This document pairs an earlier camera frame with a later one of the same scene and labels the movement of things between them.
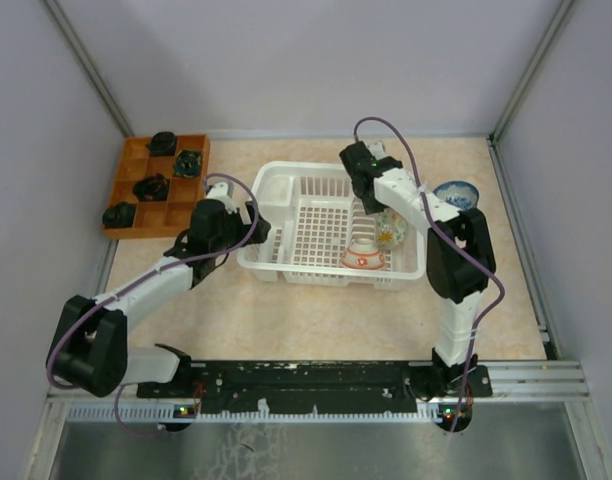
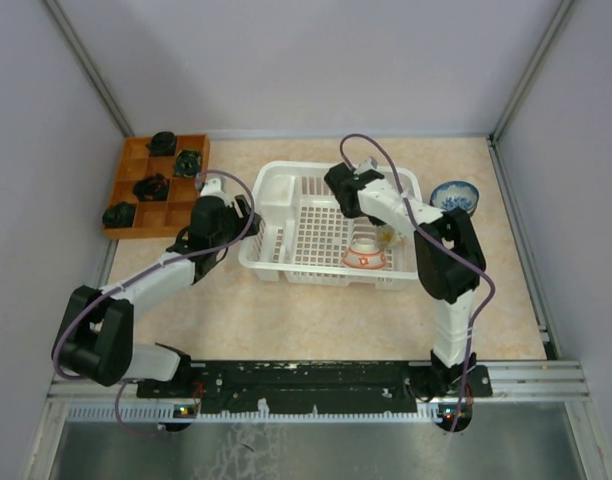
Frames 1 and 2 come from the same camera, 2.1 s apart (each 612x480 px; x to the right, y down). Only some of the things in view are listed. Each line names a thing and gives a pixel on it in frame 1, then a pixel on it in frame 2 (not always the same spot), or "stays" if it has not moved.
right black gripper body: x=371 y=205 to x=373 y=220
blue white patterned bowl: x=460 y=194 stays
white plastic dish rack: x=300 y=218 stays
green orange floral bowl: x=390 y=229 stays
